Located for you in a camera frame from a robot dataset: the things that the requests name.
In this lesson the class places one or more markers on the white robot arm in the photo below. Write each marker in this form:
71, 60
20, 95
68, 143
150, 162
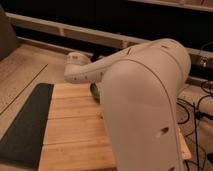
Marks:
138, 90

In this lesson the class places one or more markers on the green ceramic cup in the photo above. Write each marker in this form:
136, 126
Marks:
94, 91

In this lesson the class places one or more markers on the wooden slatted board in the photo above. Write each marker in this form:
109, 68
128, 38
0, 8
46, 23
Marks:
76, 138

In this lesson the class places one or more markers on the dark grey floor mat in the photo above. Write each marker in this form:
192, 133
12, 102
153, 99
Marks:
22, 143

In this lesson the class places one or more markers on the white shelf rail frame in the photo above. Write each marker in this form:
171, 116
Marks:
66, 35

